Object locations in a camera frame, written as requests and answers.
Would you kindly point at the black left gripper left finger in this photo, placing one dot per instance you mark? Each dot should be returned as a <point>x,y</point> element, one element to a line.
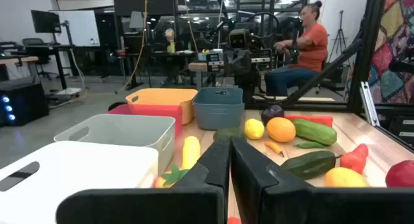
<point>194,204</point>

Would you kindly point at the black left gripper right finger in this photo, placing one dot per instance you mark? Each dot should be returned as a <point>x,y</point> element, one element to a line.
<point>291,204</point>

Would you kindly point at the orange tomato with green leaves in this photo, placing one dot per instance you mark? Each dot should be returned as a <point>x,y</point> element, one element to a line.
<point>171,177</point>

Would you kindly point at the dark green cucumber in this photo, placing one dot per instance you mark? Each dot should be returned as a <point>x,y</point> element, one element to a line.
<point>307,165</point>

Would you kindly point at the red chili pepper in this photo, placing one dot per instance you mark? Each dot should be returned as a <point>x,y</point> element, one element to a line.
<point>233,221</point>

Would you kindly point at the yellow corn cob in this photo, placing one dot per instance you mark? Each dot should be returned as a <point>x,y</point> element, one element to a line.
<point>191,151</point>

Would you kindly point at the dark purple vegetable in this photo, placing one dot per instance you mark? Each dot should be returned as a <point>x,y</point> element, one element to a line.
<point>272,113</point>

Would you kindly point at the orange yellow chili pepper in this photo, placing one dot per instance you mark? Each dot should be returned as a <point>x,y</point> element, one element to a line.
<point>274,147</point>

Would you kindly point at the yellow lemon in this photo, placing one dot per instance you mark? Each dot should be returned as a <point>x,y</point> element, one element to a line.
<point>254,129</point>
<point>344,178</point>

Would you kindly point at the green chili pepper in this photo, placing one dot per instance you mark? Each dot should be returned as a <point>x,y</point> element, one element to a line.
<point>309,145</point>

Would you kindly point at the dark green avocado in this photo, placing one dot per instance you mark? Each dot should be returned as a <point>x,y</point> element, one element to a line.
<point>226,133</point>

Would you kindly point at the orange fruit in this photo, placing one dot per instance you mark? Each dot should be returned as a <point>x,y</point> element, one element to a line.
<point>280,130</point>

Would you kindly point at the orange carrot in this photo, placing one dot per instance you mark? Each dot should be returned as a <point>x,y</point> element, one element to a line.
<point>354,161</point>
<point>320,120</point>

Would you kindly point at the red tomato with green leaves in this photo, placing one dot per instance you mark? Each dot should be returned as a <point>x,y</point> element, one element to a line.
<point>402,173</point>

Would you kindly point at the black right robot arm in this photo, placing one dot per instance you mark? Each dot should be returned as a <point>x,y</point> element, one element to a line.
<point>249,85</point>

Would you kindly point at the teal plastic bin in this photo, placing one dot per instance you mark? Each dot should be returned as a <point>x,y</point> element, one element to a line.
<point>216,115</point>

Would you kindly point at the person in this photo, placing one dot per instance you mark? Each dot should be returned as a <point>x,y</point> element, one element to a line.
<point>310,46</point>

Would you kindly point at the light grey plastic bin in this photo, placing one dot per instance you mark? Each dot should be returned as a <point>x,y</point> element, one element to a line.
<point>145,143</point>

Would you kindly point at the yellow plastic bin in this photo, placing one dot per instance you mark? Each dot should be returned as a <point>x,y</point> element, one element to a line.
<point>161,96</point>

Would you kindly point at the red plastic bin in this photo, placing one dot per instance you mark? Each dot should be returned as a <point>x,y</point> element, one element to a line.
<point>161,111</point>

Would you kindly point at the black tripod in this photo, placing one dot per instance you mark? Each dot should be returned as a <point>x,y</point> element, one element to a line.
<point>340,33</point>

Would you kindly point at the white plastic bin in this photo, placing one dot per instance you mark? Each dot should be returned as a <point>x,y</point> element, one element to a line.
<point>81,172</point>

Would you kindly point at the colourful patchwork quilt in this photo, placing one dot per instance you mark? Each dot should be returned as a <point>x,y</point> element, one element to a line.
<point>394,39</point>

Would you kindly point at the whiteboard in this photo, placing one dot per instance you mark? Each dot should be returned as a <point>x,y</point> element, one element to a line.
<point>81,28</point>

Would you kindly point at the black desk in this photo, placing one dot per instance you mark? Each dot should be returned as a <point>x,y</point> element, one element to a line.
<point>61,48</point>

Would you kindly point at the black computer with blue lights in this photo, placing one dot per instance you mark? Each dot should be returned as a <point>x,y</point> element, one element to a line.
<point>29,101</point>

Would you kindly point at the black monitor on stand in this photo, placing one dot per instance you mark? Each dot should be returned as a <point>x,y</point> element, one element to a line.
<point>45,21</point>

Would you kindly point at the black office chair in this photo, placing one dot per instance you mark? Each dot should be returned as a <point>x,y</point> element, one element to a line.
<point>32,42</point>

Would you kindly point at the wooden desk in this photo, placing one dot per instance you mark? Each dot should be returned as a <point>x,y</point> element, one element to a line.
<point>19,59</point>

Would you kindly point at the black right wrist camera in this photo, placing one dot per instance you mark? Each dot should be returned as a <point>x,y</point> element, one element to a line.
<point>240,39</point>

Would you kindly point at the silver aluminium rail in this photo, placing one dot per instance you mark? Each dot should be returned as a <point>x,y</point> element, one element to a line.
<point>368,101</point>

